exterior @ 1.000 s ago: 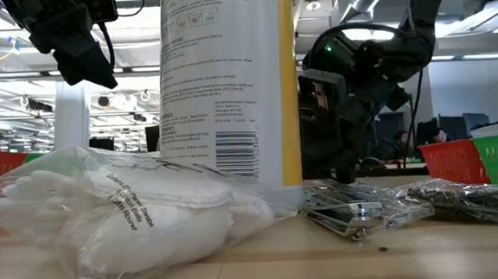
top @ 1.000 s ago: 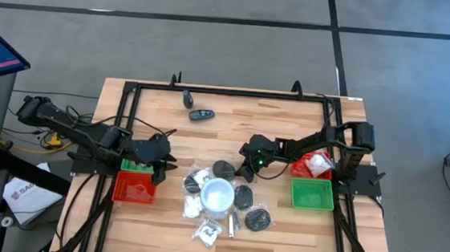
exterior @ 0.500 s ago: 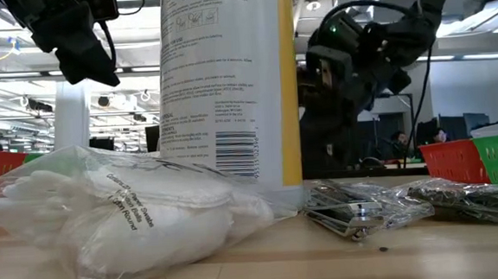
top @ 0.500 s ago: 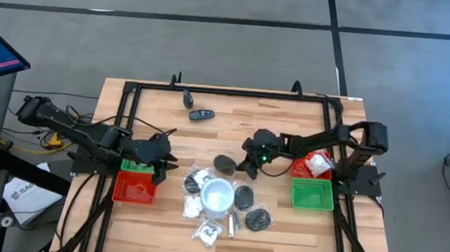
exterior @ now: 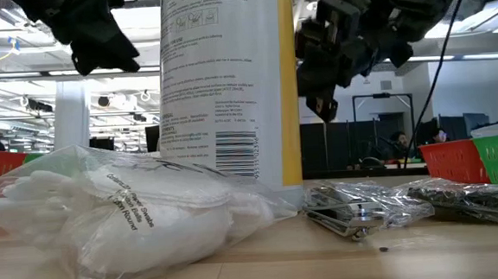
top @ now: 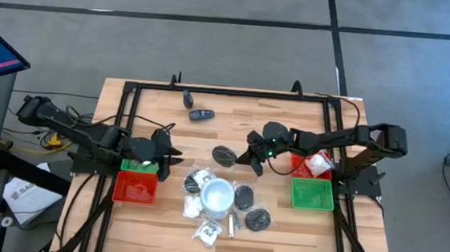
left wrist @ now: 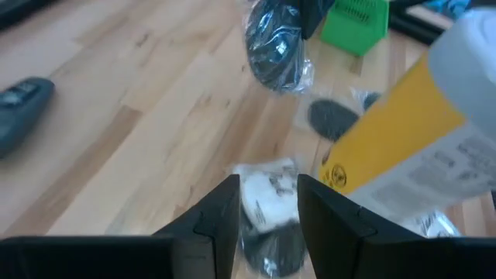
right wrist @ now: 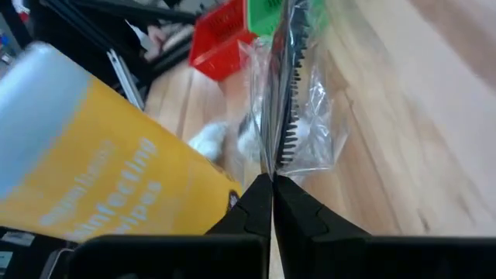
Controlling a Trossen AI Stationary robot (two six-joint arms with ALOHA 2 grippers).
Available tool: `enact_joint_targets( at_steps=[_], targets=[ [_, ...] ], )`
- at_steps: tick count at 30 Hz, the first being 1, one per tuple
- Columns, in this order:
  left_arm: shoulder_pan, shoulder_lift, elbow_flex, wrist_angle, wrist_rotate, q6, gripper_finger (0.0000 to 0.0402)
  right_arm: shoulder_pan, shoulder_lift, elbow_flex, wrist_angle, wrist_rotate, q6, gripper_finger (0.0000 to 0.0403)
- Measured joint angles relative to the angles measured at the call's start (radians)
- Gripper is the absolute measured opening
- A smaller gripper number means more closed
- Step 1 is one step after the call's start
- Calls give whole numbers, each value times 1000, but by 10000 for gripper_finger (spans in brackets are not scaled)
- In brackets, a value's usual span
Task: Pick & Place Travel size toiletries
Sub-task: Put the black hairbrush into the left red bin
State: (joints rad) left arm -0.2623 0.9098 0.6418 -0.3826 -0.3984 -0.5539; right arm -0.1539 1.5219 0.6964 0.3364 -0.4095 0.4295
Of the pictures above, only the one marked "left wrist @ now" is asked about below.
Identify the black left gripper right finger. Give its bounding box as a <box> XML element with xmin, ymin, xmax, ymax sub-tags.
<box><xmin>297</xmin><ymin>174</ymin><xmax>422</xmax><ymax>279</ymax></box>

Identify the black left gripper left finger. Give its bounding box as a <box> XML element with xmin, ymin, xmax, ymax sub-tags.
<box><xmin>153</xmin><ymin>174</ymin><xmax>242</xmax><ymax>279</ymax></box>

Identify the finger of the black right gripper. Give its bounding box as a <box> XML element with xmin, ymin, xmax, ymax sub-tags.
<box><xmin>298</xmin><ymin>0</ymin><xmax>336</xmax><ymax>40</ymax></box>

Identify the black round hairbrush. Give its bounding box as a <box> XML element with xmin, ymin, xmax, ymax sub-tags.
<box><xmin>243</xmin><ymin>0</ymin><xmax>315</xmax><ymax>95</ymax></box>
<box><xmin>294</xmin><ymin>92</ymin><xmax>361</xmax><ymax>144</ymax></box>
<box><xmin>238</xmin><ymin>216</ymin><xmax>311</xmax><ymax>278</ymax></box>

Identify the white vanity pack bag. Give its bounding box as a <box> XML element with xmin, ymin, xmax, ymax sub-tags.
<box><xmin>232</xmin><ymin>157</ymin><xmax>307</xmax><ymax>233</ymax></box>
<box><xmin>401</xmin><ymin>208</ymin><xmax>462</xmax><ymax>238</ymax></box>

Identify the grey travel deodorant stick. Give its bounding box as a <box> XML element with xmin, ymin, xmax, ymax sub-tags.
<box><xmin>0</xmin><ymin>76</ymin><xmax>56</xmax><ymax>159</ymax></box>

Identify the green plastic basket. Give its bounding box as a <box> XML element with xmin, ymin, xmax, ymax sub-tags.
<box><xmin>320</xmin><ymin>0</ymin><xmax>390</xmax><ymax>57</ymax></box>

